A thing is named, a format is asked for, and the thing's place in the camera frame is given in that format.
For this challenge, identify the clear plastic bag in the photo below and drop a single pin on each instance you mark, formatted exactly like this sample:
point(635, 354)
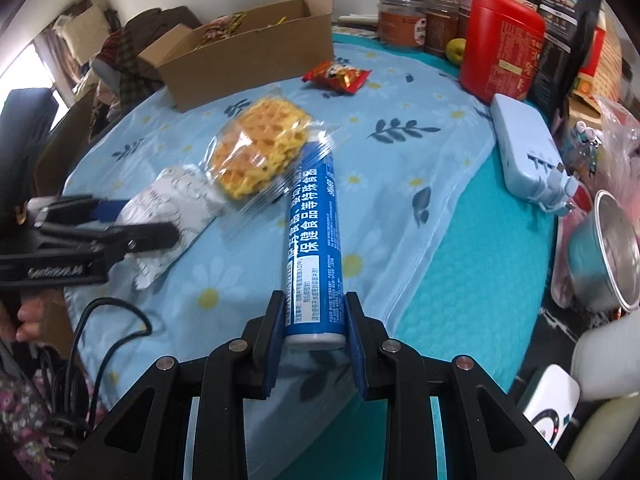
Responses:
point(620, 150)

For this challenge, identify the light blue floral cloth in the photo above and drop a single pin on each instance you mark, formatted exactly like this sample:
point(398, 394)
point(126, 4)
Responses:
point(400, 185)

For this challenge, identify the red plaid garment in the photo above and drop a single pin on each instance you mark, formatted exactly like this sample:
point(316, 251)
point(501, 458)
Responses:
point(111, 45)

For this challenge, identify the blue white tube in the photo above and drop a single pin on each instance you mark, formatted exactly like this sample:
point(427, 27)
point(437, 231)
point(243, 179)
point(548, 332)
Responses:
point(312, 240)

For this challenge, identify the red tin canister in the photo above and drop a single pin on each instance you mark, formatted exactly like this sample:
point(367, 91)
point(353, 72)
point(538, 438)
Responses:
point(500, 45)

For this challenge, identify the beige cardboard carton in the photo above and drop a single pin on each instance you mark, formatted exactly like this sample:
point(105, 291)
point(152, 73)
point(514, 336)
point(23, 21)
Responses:
point(85, 32)

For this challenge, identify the orange brown snack packet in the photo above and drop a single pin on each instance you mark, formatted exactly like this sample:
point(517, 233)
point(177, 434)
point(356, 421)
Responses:
point(222, 27)

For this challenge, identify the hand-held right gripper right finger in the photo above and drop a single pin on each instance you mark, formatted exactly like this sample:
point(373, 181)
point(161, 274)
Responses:
point(357, 355)

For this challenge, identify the brown curtain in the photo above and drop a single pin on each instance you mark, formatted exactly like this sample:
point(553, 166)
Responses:
point(47, 55)

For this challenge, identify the yellow waffle snack packet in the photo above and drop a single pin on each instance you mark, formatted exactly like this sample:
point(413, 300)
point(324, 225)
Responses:
point(260, 145)

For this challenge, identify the white printed snack packet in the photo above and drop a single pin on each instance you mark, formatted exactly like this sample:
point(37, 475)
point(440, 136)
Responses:
point(175, 195)

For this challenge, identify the teal quilted table cover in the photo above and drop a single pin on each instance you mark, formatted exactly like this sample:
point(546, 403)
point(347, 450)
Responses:
point(475, 285)

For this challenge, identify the pink bottle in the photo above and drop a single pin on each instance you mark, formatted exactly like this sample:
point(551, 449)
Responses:
point(466, 0)

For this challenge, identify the cream plastic container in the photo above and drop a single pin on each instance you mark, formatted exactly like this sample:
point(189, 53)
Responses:
point(600, 440)

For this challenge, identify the person's left hand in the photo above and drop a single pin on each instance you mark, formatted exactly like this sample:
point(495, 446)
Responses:
point(25, 316)

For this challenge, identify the yellow-green fruit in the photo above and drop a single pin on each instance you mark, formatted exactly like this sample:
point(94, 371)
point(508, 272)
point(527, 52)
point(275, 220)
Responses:
point(456, 51)

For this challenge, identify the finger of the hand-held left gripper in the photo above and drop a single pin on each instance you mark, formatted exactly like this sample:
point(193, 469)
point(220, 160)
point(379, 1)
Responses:
point(135, 239)
point(107, 210)

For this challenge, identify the group of clear plastic jars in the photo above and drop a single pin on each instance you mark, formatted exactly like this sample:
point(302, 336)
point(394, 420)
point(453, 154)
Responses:
point(400, 20)

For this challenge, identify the red and cream box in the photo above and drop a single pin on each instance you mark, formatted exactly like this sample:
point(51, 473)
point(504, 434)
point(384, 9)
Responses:
point(600, 70)

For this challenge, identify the cardboard box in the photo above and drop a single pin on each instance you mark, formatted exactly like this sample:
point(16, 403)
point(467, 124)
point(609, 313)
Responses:
point(240, 60)

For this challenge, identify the black chair back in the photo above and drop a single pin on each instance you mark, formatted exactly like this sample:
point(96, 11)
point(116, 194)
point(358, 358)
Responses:
point(22, 135)

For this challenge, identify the red gold-print snack packet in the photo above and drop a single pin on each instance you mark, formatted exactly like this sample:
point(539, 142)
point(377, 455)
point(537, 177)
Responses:
point(337, 76)

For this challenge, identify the white paper stack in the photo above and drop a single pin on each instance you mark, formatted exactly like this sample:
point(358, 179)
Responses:
point(357, 20)

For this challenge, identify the steel pot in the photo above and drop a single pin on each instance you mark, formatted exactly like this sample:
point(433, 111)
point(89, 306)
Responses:
point(615, 245)

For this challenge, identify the white plastic container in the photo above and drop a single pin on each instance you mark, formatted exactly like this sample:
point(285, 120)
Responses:
point(605, 355)

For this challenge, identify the checkered cloth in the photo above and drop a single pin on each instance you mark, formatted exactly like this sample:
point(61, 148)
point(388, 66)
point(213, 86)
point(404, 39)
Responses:
point(132, 60)

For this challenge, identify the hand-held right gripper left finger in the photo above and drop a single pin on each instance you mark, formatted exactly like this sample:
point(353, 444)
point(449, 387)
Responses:
point(260, 355)

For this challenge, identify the person's left forearm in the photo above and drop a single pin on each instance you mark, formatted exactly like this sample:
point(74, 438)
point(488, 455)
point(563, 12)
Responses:
point(20, 410)

